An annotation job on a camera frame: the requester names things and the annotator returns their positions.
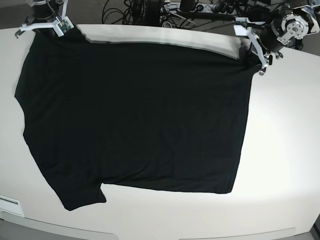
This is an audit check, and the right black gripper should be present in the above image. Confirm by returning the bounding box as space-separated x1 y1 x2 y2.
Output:
31 4 63 24

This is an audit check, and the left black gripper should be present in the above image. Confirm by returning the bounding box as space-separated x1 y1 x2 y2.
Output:
252 23 284 59

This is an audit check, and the black T-shirt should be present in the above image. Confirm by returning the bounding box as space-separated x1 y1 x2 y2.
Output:
14 29 259 211

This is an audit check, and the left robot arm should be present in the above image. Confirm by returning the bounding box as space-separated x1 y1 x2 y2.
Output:
249 0 320 66

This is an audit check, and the white power strip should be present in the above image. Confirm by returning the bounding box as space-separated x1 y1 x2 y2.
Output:
195 1 234 15

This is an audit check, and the white label plate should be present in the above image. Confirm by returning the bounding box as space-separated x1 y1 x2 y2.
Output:
0 195 25 218

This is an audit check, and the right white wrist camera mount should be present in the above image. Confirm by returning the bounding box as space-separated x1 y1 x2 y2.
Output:
14 0 74 40

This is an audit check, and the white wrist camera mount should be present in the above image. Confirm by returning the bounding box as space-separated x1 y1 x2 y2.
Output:
233 17 273 76
14 0 74 40

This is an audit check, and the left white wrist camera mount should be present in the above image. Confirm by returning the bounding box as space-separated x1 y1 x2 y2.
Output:
233 17 273 76

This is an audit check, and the black table pedestal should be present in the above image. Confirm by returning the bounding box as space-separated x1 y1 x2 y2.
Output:
132 0 163 27

